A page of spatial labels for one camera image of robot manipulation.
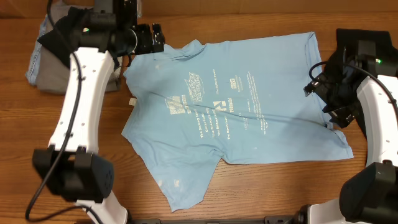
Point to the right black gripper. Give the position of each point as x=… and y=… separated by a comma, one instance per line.
x=344, y=115

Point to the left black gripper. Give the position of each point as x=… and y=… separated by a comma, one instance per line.
x=158, y=39

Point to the light blue printed t-shirt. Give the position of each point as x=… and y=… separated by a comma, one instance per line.
x=238, y=101

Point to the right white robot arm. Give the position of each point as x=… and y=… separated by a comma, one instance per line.
x=362, y=84

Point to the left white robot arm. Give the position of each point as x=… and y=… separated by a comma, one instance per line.
x=70, y=166

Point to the black garment on right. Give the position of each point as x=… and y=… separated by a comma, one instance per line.
x=351, y=40

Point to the folded black shirt with tag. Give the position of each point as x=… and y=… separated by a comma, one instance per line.
x=68, y=34

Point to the folded grey garment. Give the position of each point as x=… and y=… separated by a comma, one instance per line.
x=53, y=75

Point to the folded light blue jeans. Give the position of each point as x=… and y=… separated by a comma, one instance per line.
x=34, y=63

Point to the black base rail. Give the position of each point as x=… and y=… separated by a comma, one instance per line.
x=266, y=220

